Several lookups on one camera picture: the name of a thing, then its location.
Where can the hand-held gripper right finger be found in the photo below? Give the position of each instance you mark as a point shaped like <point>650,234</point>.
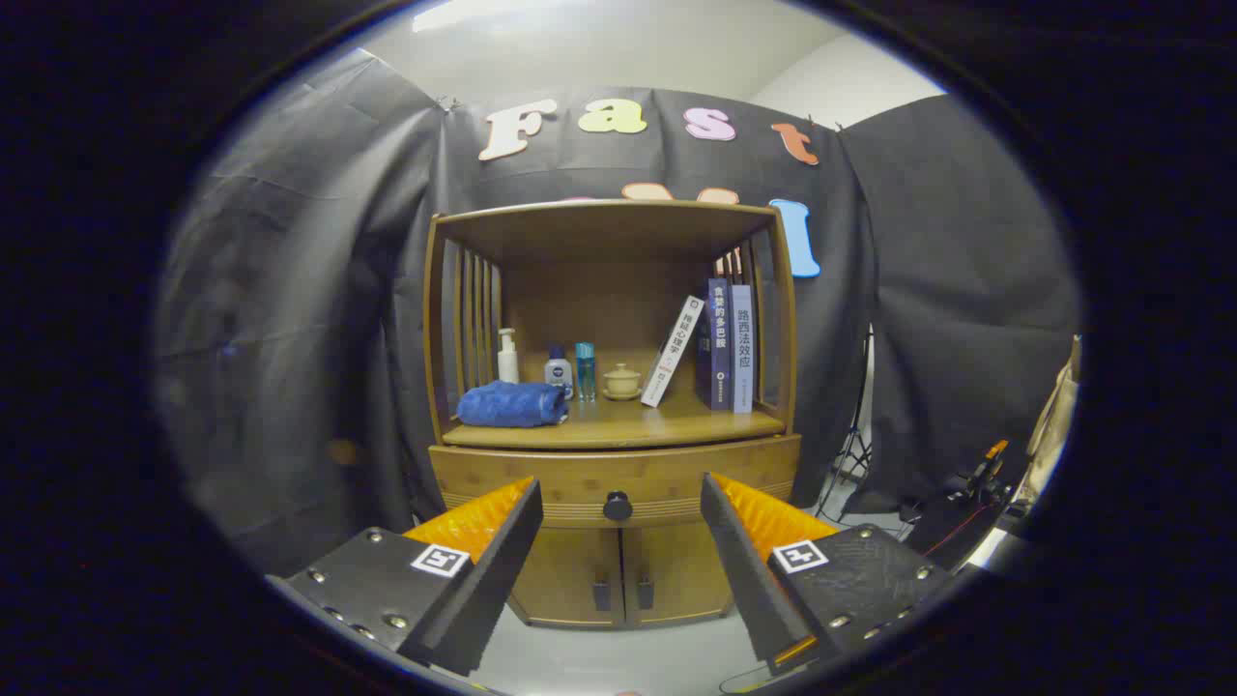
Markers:
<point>744,570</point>

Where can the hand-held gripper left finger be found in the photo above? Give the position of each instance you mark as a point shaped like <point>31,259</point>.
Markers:
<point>493,570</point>

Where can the wooden drawer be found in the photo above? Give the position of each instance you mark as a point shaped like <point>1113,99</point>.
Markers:
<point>580,474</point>

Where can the black round drawer knob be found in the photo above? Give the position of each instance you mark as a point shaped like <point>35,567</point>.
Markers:
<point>618,506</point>

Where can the wooden cabinet door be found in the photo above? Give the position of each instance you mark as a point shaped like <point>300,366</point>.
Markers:
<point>570,580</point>
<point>676,570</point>

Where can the wooden countertop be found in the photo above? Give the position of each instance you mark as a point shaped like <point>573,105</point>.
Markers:
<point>638,420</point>

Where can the wooden cabinet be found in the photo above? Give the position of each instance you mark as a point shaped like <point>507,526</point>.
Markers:
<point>618,271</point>

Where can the blue folded towel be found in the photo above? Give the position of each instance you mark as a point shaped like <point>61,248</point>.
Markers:
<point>507,404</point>

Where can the black tripod stand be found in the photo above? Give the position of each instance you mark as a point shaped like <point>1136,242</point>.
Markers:
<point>855,435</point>

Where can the white pump bottle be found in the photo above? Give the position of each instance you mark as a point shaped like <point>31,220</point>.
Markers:
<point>507,365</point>

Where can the white bottle with blue cap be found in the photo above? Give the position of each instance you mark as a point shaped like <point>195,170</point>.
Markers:
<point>559,372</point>

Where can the pale grey book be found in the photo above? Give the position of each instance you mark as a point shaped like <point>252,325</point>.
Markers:
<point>742,348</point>

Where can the clear blue bottle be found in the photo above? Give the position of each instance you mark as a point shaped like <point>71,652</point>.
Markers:
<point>586,367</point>

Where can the dark blue book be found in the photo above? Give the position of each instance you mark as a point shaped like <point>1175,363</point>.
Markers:
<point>719,348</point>

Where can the beige lidded teacup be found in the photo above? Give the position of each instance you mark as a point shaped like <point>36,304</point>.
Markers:
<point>622,382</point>

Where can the white book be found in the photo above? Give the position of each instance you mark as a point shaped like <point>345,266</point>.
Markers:
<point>674,350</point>

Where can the black clamp with orange tip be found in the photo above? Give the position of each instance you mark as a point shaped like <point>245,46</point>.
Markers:
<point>986,464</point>

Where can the beige cloth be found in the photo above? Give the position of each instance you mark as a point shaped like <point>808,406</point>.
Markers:
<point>1053,425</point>

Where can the black backdrop cloth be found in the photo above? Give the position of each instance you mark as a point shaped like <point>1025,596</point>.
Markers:
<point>290,290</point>

